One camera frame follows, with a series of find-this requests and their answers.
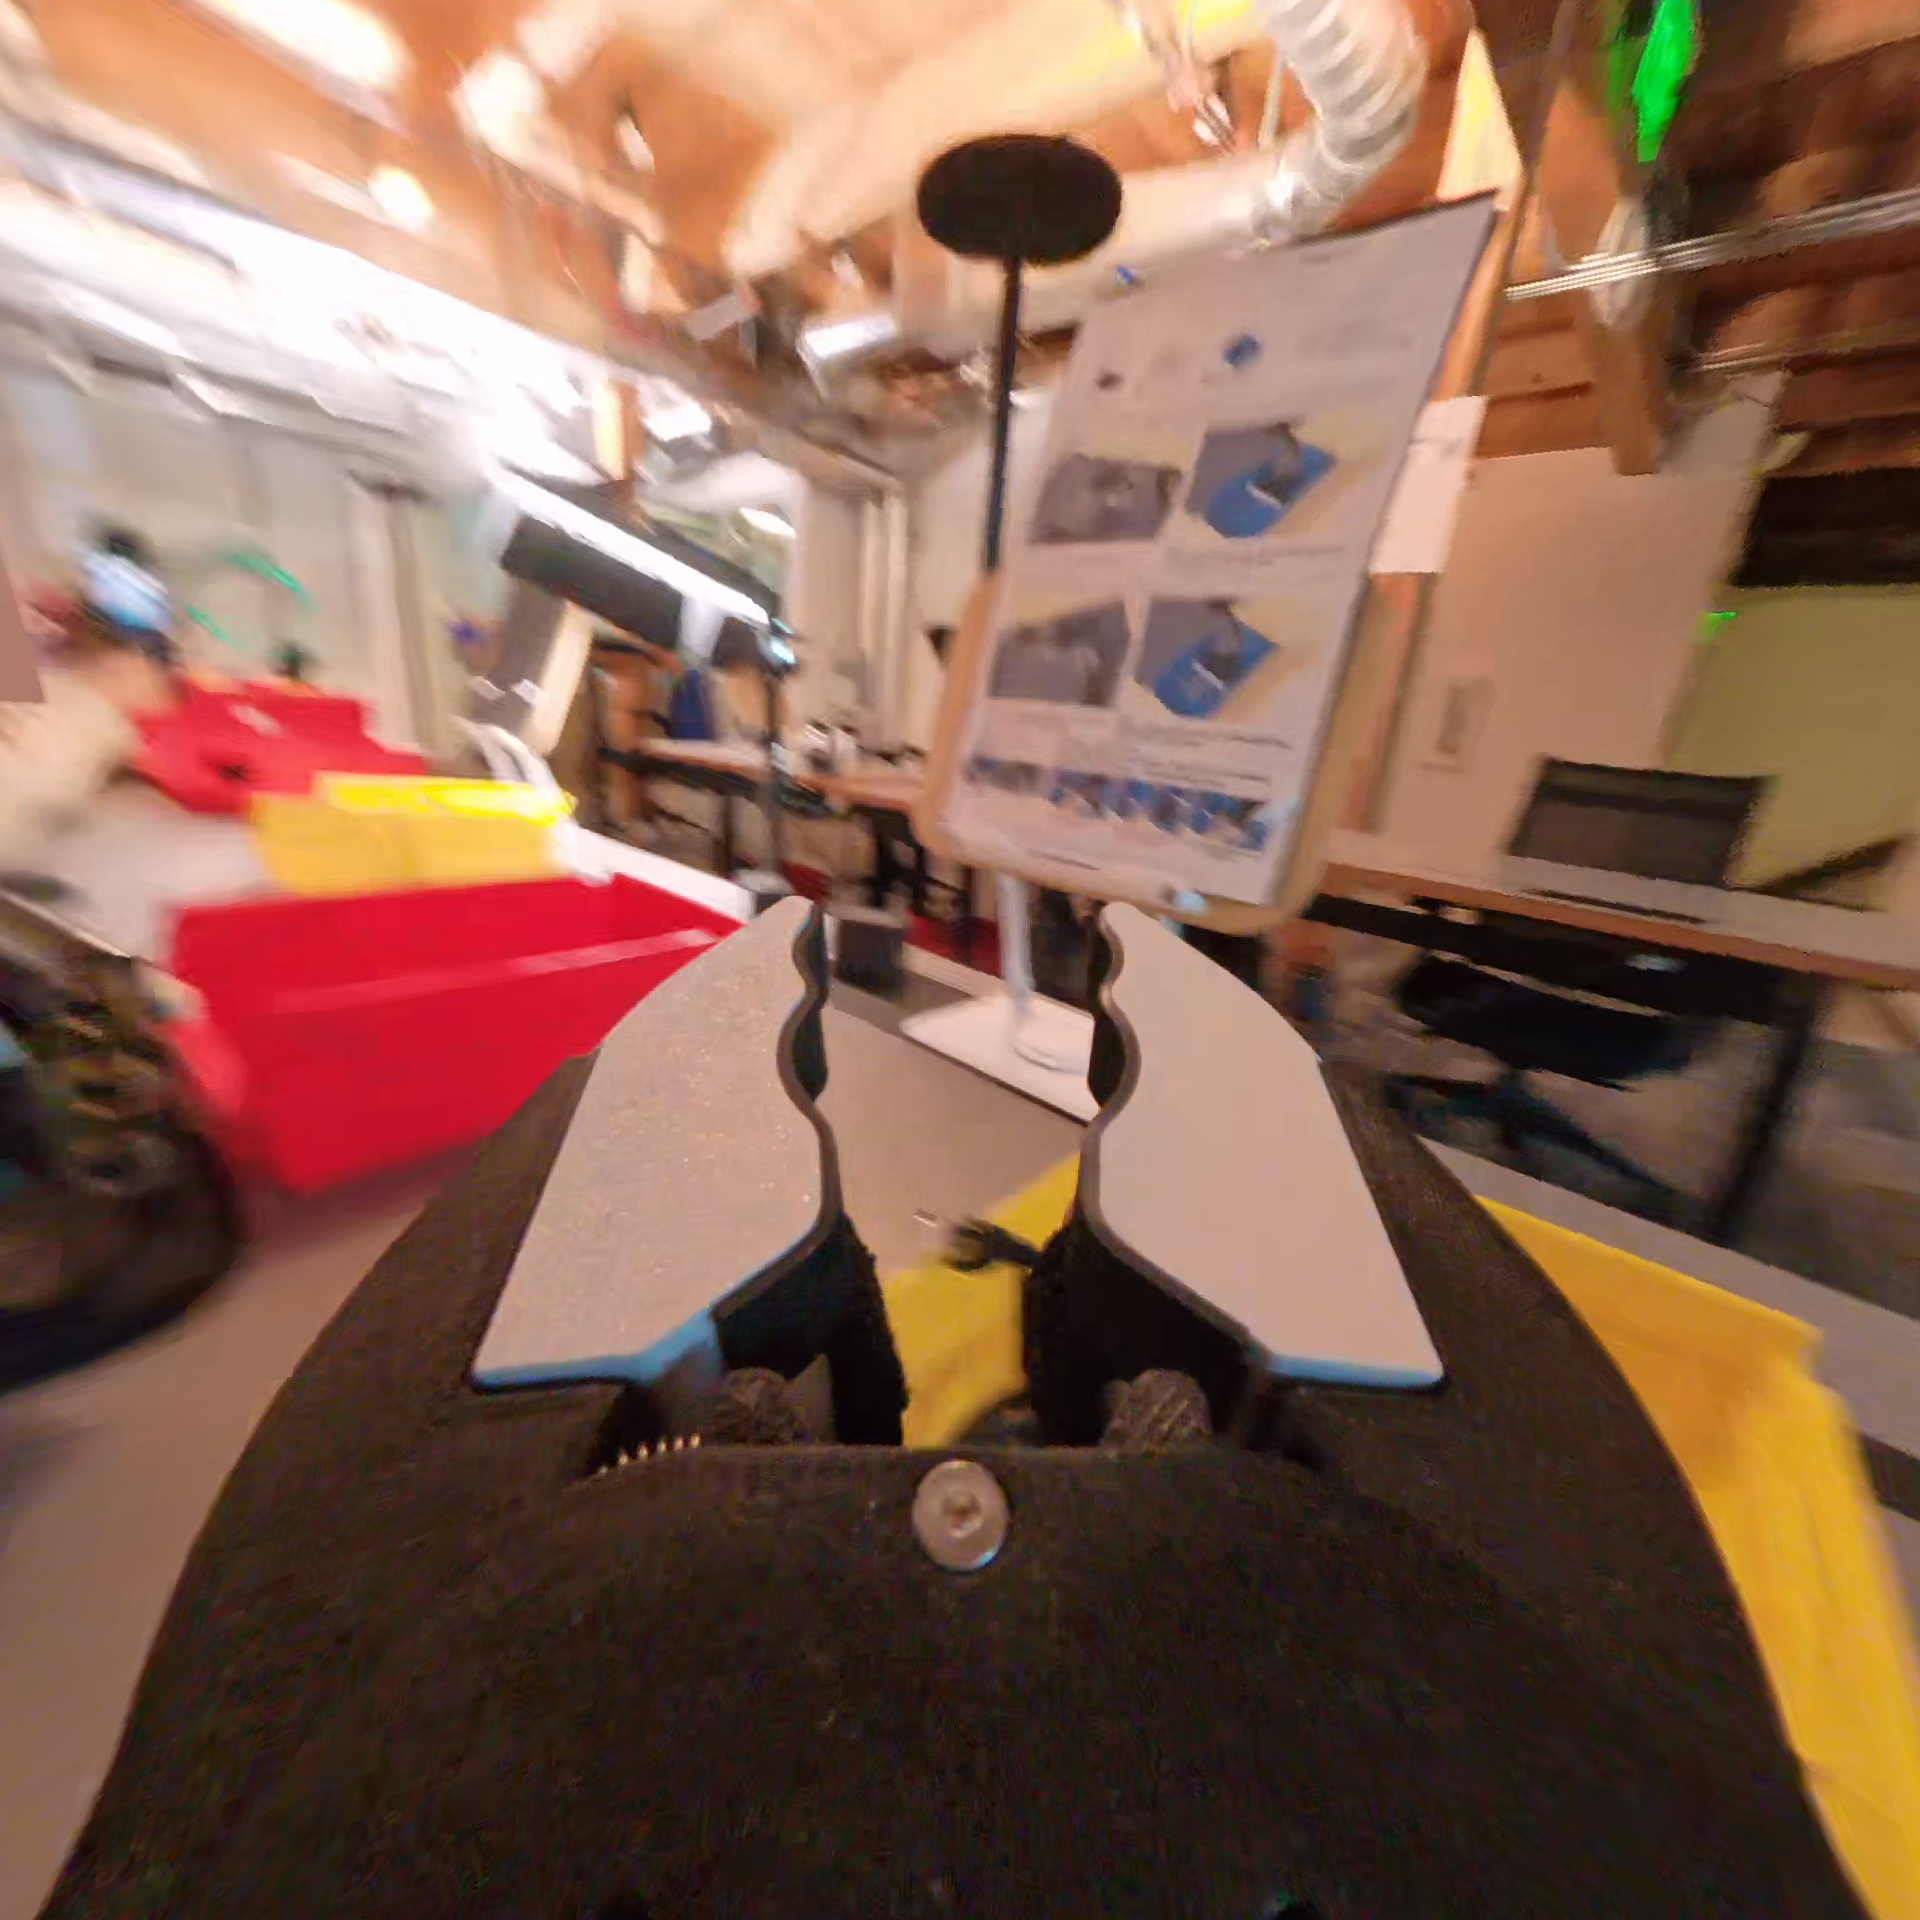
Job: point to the instruction poster board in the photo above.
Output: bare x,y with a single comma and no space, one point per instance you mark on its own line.
1183,601

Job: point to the red plastic bin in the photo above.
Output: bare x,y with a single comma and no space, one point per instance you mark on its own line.
450,1020
270,744

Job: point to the white paper sheet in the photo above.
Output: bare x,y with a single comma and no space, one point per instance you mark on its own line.
1425,480

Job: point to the yellow plastic bin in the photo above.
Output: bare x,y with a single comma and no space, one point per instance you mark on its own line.
450,794
1650,1348
405,854

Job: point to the studio light panel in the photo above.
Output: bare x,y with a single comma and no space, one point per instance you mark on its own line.
643,577

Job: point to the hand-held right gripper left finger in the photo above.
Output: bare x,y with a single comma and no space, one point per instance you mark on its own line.
676,1168

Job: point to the black pole with disc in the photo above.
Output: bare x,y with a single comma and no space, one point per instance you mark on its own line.
1020,195

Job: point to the small black box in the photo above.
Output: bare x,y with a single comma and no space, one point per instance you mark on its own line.
869,950

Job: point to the black office chair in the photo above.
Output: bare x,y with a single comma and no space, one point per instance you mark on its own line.
1516,1020

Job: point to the silver ventilation duct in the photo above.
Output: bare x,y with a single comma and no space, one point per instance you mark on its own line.
1349,103

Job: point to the white poster stand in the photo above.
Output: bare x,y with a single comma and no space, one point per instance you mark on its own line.
976,1033

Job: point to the green light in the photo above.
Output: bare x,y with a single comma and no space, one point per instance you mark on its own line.
1663,74

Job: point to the person's dark printed shirt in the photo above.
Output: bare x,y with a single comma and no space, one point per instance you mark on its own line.
90,1141

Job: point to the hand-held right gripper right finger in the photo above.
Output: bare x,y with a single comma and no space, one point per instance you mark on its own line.
1245,1183

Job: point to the wooden desk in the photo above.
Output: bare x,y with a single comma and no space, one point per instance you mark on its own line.
1800,937
840,781

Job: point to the open laptop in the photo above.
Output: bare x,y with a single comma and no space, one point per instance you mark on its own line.
1636,823

